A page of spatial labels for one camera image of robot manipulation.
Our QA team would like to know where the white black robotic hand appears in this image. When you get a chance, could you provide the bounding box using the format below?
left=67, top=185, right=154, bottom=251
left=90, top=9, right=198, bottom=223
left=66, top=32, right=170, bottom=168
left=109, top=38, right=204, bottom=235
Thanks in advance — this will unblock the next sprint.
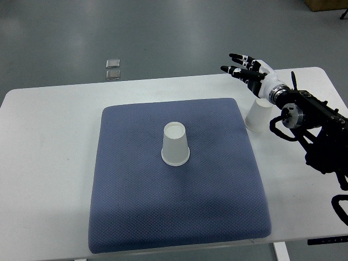
left=220, top=53, right=289, bottom=104

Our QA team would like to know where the white paper cup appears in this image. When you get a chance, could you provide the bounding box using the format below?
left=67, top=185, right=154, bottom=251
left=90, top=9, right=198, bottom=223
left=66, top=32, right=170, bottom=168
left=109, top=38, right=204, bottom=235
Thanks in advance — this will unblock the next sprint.
left=244, top=98, right=273, bottom=133
left=161, top=122, right=190, bottom=166

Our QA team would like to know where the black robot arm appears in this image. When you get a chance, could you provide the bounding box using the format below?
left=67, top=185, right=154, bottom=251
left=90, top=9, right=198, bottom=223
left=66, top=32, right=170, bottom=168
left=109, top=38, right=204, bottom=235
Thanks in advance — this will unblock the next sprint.
left=270, top=73, right=347, bottom=191

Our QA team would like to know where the brown cardboard box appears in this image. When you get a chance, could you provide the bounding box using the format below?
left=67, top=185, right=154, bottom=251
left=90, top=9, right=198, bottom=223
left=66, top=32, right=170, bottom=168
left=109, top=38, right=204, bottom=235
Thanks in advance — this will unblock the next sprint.
left=304, top=0, right=347, bottom=12

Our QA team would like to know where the black tripod leg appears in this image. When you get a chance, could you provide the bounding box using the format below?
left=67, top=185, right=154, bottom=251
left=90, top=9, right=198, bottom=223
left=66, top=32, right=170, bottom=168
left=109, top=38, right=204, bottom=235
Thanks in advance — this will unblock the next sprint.
left=340, top=9, right=348, bottom=20

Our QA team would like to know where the upper metal floor plate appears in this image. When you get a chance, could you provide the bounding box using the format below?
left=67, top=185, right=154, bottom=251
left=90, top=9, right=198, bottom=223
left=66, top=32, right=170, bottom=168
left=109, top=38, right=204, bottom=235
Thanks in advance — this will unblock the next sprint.
left=105, top=59, right=120, bottom=69

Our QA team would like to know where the metal floor plate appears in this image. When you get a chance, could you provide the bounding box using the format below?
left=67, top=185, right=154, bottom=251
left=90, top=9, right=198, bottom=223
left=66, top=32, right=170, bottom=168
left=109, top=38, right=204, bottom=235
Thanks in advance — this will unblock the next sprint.
left=105, top=59, right=120, bottom=69
left=106, top=70, right=121, bottom=80

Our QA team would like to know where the lower metal floor plate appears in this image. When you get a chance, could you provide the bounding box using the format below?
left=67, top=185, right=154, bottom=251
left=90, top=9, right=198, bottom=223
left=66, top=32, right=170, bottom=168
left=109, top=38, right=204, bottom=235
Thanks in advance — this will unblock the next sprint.
left=106, top=70, right=121, bottom=80

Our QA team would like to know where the blue fabric cushion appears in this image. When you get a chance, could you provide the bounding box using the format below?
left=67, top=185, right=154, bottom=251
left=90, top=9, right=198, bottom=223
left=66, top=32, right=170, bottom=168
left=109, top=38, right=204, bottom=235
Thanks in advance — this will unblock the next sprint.
left=88, top=98, right=271, bottom=253

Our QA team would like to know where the white table leg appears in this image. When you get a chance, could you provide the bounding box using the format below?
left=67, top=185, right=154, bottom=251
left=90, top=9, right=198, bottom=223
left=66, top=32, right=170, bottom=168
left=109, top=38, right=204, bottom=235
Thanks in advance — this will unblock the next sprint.
left=273, top=242, right=290, bottom=261

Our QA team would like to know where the black table control panel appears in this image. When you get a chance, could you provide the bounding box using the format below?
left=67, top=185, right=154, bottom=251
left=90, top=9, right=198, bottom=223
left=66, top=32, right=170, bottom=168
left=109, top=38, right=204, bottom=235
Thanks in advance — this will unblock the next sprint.
left=307, top=235, right=348, bottom=245

